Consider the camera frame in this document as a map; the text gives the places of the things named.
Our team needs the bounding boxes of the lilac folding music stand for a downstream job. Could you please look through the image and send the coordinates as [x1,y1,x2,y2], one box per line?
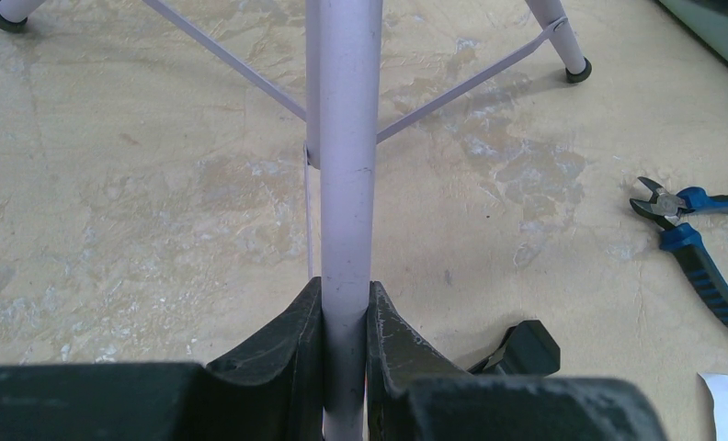
[0,0,594,441]

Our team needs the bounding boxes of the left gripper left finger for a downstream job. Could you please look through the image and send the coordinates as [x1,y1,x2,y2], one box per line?
[0,277,323,440]

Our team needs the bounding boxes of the black desktop microphone stand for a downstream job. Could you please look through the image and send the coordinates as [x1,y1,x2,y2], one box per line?
[467,320,561,377]

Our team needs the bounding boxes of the blue handled cutting pliers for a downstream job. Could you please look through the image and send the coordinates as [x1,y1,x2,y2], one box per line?
[630,176,728,330]

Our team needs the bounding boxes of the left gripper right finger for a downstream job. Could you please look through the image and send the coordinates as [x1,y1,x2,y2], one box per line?
[367,281,666,440]

